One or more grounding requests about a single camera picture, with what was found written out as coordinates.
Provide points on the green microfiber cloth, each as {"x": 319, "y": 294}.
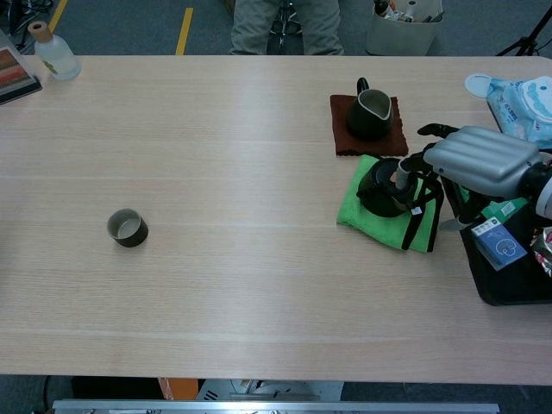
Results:
{"x": 358, "y": 220}

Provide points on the striped colour swatch book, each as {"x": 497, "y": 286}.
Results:
{"x": 13, "y": 77}

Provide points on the black plastic tray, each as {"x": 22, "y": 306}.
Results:
{"x": 509, "y": 280}

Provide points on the small dark tea cup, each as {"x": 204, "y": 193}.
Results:
{"x": 129, "y": 235}

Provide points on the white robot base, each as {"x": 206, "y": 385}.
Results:
{"x": 267, "y": 388}

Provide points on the blue wet wipes pack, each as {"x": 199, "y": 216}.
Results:
{"x": 528, "y": 103}

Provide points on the person in khaki trousers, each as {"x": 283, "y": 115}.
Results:
{"x": 250, "y": 30}

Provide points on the dark ceramic pouring pitcher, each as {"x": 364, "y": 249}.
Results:
{"x": 366, "y": 123}

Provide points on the crinkled patterned snack wrapper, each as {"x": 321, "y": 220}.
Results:
{"x": 544, "y": 252}

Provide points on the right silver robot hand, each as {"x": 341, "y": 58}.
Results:
{"x": 483, "y": 161}

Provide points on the white round plastic lid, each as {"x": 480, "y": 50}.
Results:
{"x": 476, "y": 83}

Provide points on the beige waste bin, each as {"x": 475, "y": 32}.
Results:
{"x": 401, "y": 36}

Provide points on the black tripod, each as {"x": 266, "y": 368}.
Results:
{"x": 524, "y": 43}

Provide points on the aluminium profile rail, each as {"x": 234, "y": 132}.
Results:
{"x": 276, "y": 407}

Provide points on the blue and white small box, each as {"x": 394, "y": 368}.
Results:
{"x": 500, "y": 248}

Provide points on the green tea packet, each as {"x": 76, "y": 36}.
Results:
{"x": 502, "y": 209}

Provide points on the orange object under table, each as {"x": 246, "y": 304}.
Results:
{"x": 177, "y": 388}

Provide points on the frosted glass bottle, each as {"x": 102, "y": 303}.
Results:
{"x": 58, "y": 60}

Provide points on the brown cloth mat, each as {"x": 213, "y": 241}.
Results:
{"x": 340, "y": 125}

